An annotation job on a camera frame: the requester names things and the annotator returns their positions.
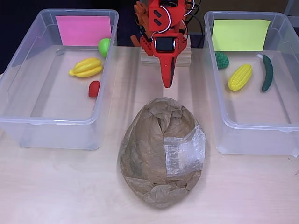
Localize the red toy tomato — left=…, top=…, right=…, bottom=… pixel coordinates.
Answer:
left=88, top=80, right=101, bottom=98

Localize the orange printed robot part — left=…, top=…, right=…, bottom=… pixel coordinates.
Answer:
left=130, top=1, right=152, bottom=47

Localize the yellow toy corn cob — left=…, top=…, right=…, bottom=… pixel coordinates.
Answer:
left=228, top=64, right=254, bottom=91

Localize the wooden base block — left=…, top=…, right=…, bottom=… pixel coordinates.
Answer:
left=140, top=35, right=192, bottom=68

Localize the clear plastic bin yellow note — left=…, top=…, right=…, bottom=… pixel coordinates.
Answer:
left=204, top=11, right=299, bottom=156

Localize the dark green bumpy toy vegetable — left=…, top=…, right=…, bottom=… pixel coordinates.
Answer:
left=214, top=51, right=229, bottom=70

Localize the clear plastic bin pink note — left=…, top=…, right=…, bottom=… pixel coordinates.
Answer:
left=0, top=8, right=120, bottom=150

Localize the yellow toy banana bunch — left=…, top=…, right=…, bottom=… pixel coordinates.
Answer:
left=69, top=57, right=104, bottom=78

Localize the brown paper bag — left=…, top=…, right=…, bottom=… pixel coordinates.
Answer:
left=118, top=97, right=207, bottom=210

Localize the light green toy apple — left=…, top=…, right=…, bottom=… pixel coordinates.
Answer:
left=98, top=38, right=111, bottom=58

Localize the dark green toy cucumber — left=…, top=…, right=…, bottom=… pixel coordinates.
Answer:
left=261, top=55, right=274, bottom=92

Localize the pink paper note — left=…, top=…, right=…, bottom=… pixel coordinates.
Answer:
left=55, top=15, right=112, bottom=47

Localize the yellow paper note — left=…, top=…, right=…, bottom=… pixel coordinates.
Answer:
left=212, top=19, right=271, bottom=52

